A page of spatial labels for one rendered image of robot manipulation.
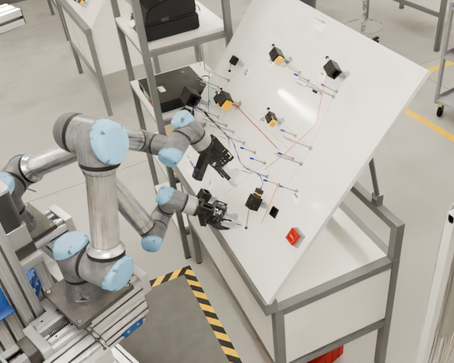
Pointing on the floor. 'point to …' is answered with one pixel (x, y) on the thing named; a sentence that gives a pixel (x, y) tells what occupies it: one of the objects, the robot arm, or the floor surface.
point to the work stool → (365, 21)
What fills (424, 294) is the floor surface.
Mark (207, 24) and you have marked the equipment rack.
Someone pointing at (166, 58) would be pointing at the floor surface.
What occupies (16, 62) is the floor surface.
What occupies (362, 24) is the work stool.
